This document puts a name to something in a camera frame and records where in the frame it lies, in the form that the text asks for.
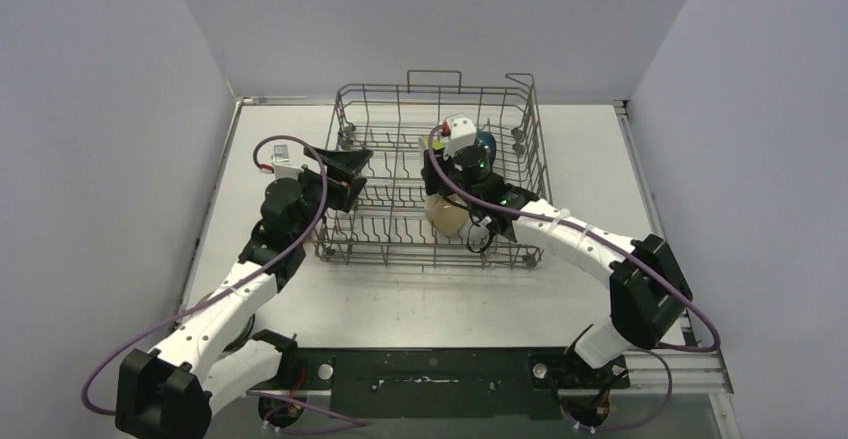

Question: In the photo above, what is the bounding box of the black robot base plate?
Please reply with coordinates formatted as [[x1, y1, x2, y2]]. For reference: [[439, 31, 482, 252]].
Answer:
[[257, 347, 630, 420]]

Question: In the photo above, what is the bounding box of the grey wire dish rack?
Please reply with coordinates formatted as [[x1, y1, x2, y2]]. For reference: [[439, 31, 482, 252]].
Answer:
[[315, 69, 551, 269]]

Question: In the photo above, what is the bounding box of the blue patterned bowl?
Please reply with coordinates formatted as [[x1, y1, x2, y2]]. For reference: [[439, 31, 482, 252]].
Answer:
[[475, 130, 497, 162]]

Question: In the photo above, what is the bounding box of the pale green plate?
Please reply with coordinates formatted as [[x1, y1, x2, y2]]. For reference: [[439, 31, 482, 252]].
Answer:
[[223, 315, 256, 353]]

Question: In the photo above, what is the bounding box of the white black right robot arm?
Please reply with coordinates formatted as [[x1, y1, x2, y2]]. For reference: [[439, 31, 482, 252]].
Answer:
[[421, 146, 692, 388]]

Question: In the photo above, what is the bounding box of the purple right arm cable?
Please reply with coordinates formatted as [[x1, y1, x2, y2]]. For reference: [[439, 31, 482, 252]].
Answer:
[[427, 121, 722, 434]]

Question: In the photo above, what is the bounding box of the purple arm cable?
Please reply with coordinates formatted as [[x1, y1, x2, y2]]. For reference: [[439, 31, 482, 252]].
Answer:
[[427, 121, 722, 434], [80, 135, 369, 437]]

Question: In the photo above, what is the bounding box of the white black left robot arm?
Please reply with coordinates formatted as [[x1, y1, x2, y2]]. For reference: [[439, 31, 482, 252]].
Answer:
[[115, 146, 373, 438]]

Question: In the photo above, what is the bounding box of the white bowl with tan outside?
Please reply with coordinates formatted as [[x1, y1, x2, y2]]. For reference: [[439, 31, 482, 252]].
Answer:
[[424, 194, 469, 236]]

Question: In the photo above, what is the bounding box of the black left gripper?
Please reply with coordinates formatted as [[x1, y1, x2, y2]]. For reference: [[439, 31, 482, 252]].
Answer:
[[294, 148, 373, 244]]

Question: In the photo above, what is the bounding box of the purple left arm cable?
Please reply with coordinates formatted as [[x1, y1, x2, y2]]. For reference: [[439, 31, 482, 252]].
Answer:
[[80, 135, 369, 437]]

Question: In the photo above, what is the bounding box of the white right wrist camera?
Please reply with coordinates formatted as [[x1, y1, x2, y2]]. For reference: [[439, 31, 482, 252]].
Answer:
[[441, 114, 478, 158]]

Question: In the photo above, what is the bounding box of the white bowl with blue outside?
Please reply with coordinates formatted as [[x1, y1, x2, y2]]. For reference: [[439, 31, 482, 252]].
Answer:
[[457, 220, 490, 244]]

